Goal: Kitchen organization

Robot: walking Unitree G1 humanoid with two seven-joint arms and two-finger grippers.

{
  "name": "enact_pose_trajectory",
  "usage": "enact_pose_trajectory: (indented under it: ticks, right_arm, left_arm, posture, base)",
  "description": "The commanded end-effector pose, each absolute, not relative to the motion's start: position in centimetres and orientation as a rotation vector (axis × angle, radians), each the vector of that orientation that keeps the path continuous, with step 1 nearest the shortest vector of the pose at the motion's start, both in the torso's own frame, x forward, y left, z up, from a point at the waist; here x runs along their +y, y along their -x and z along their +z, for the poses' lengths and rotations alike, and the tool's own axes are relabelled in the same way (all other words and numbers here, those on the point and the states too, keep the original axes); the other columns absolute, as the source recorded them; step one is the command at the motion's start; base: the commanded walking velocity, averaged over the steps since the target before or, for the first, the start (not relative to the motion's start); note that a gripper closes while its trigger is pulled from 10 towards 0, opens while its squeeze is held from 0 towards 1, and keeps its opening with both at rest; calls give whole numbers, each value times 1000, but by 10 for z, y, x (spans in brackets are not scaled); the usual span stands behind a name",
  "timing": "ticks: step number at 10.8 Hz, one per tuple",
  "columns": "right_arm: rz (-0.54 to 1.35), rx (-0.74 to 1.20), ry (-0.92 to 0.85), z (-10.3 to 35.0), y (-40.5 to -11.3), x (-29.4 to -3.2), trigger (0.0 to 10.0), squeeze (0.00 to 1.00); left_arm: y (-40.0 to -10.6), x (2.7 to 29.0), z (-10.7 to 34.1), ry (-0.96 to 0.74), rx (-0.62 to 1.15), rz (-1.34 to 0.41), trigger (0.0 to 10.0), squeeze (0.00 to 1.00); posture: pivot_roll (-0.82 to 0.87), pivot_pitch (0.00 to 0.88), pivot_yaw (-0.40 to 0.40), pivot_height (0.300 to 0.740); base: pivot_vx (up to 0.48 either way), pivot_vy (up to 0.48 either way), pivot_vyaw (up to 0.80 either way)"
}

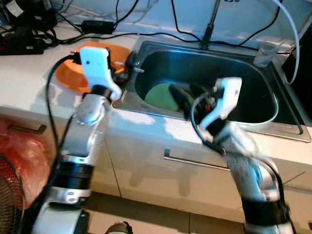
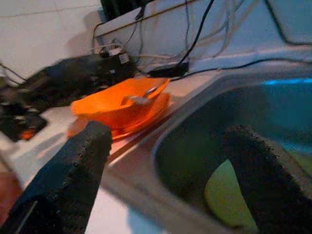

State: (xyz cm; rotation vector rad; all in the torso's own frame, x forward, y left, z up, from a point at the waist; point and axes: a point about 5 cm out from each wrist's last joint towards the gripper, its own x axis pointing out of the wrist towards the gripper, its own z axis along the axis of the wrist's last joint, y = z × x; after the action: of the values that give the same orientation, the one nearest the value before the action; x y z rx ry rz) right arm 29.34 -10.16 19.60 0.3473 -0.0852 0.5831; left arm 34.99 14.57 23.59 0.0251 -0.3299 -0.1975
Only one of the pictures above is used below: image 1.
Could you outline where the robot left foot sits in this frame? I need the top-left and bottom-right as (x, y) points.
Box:
(105, 221), (133, 234)

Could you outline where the red plastic bag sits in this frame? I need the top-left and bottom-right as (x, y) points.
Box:
(0, 117), (52, 208)

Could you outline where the dark cabinet handle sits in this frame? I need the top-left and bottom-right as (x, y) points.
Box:
(7, 124), (48, 135)

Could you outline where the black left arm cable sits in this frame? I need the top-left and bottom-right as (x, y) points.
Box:
(46, 53), (81, 161)

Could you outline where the clear drinking glass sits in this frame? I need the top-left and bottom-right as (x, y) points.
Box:
(253, 41), (279, 68)

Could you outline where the black power strip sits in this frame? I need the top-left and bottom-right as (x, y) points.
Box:
(0, 37), (47, 55)

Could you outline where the wire grille fan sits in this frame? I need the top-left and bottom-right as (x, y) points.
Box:
(0, 154), (25, 234)

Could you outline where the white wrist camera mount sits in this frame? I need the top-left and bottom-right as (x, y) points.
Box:
(200, 77), (243, 130)
(78, 46), (122, 100)

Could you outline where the stainless steel sink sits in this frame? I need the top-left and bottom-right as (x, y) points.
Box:
(113, 38), (312, 143)

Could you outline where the long metal drawer handle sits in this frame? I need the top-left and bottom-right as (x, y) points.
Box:
(163, 149), (230, 171)

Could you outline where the metal spoon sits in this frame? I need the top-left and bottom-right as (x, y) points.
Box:
(113, 61), (146, 73)

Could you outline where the green plastic plate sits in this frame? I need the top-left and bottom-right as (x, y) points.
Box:
(144, 83), (188, 112)

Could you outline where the dark metal faucet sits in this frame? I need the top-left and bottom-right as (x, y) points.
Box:
(200, 0), (239, 48)

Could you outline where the orange plastic plate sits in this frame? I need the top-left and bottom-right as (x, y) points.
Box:
(54, 43), (132, 93)

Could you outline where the black power adapter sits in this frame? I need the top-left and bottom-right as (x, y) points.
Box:
(80, 19), (116, 34)

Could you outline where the long black counter cable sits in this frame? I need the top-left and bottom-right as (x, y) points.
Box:
(46, 30), (293, 52)

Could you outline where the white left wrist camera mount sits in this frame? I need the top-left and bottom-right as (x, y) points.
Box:
(78, 46), (122, 100)

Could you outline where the black labelled device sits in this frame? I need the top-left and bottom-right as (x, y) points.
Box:
(2, 0), (58, 31)

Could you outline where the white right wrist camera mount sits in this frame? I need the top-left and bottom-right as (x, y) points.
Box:
(200, 77), (243, 130)

